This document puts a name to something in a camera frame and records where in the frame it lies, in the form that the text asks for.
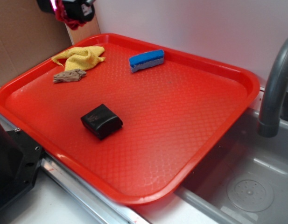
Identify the red paper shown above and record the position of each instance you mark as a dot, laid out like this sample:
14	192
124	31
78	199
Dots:
71	21

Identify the black rounded block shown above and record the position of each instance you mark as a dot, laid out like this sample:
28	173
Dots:
102	122

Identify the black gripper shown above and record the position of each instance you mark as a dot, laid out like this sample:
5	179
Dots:
68	10

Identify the yellow cloth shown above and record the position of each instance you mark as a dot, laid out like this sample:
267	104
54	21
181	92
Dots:
84	58

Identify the grey plastic sink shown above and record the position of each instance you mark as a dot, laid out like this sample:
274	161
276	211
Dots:
242	180

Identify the grey faucet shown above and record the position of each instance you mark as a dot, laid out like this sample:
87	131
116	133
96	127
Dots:
274	106

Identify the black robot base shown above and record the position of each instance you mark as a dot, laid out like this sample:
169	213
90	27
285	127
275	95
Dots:
20	159

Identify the brown cardboard panel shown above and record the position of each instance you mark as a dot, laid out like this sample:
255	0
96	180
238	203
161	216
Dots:
28	37

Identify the blue and grey sponge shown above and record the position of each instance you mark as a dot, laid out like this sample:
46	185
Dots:
146	60

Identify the red plastic tray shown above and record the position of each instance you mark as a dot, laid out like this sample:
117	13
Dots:
172	114

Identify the brown crumpled scrap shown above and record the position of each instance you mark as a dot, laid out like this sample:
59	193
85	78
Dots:
69	76

